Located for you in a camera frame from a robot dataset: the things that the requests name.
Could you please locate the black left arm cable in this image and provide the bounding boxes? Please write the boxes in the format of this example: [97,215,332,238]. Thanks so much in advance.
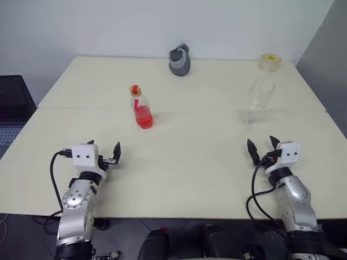
[43,147,73,233]

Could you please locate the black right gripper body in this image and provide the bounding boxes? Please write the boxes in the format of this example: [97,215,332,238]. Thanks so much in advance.
[254,149,281,167]

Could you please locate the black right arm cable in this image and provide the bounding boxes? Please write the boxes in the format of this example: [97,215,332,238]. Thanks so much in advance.
[245,155,288,241]

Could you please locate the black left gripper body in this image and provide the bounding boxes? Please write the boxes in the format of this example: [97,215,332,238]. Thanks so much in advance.
[97,154,119,171]

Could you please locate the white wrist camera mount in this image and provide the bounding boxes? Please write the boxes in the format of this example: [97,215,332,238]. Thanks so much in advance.
[264,140,301,174]
[70,144,107,176]

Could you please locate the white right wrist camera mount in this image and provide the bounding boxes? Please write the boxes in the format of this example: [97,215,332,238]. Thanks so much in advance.
[264,140,301,174]

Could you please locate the dark rounded shape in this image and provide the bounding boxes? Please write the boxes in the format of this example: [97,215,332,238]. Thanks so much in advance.
[202,223,246,260]
[137,228,172,260]

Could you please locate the translucent tape roll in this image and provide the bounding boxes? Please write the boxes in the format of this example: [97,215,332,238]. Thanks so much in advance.
[257,53,283,73]

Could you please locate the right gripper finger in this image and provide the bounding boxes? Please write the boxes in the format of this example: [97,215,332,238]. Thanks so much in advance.
[269,135,281,151]
[246,138,260,166]

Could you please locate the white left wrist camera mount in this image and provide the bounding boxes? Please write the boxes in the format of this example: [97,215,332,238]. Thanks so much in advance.
[70,144,107,176]

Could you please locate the thin white floor cable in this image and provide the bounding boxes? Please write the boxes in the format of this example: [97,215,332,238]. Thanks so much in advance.
[0,213,9,246]

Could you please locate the dark laptop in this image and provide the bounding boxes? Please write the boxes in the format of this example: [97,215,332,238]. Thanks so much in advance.
[0,75,37,161]

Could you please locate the clear wine glass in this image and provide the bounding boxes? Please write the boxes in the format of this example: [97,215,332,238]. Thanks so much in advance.
[235,78,277,132]

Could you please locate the bottle with red liquid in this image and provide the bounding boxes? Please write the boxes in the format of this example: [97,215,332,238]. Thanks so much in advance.
[129,84,155,130]

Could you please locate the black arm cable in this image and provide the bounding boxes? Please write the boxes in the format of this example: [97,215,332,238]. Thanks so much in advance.
[245,155,288,241]
[43,147,73,233]

